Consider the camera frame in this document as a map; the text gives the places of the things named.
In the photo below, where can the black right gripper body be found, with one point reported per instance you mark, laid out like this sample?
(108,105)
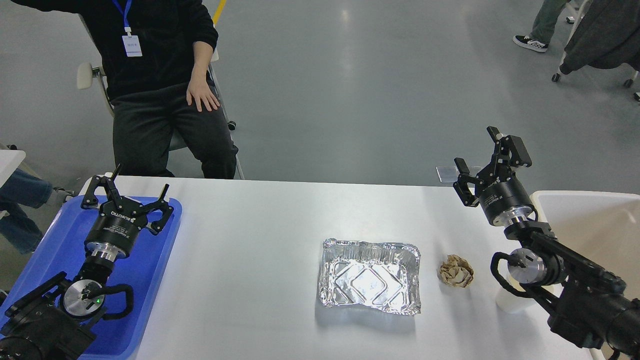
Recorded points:
(504,202)

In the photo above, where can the floor plate left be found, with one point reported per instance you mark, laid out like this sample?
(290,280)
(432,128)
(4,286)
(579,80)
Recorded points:
(447,174)

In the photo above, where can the person leg with sneaker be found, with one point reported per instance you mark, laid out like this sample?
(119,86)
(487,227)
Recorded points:
(543,27)

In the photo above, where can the person in blue jeans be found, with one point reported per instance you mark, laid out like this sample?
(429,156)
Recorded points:
(24,189)

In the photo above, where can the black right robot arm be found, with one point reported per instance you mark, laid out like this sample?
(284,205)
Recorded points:
(585,303)

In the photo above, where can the white ID badge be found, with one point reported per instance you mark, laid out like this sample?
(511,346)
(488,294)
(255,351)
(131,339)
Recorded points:
(132,46)

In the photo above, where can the seated person's hand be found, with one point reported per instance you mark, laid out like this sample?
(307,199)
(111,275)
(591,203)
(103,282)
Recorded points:
(199,94)

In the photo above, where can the white paper cup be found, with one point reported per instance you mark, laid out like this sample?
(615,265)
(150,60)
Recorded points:
(510,303)

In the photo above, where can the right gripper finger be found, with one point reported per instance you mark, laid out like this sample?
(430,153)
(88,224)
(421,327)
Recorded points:
(461,186)
(509,154)

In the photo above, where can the aluminium foil tray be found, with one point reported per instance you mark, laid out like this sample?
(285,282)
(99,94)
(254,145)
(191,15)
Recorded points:
(381,276)

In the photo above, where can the seated person in black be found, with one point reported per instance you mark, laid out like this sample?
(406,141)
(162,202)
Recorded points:
(148,93)

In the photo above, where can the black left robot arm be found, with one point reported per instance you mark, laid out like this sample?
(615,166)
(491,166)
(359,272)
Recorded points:
(54,321)

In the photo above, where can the chair with dark jacket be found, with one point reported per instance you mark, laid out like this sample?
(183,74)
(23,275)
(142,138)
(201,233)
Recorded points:
(605,35)

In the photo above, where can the beige plastic bin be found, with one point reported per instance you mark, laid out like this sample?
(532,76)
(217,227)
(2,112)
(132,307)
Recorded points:
(604,227)

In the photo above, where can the crumpled brown paper ball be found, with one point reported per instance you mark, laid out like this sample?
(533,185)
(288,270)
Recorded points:
(456,272)

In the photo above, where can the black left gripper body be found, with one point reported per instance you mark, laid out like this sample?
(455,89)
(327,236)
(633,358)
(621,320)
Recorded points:
(114,233)

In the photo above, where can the blue plastic tray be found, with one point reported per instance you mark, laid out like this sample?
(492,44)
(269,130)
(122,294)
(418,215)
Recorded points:
(62,250)

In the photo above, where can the white side table corner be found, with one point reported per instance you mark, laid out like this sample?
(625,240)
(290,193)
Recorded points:
(10,160)

